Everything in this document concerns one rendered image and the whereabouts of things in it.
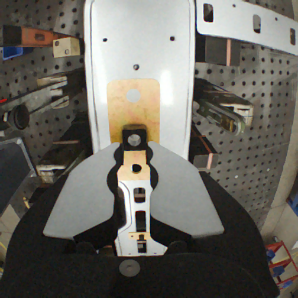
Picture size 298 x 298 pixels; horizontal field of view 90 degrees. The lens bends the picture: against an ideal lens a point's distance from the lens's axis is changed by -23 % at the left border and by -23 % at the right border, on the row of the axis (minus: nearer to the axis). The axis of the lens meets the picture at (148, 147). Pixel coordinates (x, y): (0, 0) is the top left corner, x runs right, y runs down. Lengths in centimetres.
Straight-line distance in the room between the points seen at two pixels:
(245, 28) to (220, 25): 6
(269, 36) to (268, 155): 67
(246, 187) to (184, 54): 82
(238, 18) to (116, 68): 28
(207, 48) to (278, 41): 19
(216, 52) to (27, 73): 67
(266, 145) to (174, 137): 63
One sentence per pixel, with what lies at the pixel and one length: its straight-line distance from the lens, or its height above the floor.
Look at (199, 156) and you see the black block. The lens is 48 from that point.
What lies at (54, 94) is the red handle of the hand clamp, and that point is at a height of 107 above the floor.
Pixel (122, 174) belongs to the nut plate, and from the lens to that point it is 16.
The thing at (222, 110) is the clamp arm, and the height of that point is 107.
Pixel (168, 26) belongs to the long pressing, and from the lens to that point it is 40.
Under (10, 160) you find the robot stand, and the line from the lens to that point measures 83.
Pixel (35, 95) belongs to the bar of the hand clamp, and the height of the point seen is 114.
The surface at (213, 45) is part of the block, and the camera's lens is 44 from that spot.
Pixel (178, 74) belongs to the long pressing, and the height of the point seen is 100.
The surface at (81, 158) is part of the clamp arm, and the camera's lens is 46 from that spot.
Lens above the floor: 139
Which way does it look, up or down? 63 degrees down
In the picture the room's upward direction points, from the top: 174 degrees clockwise
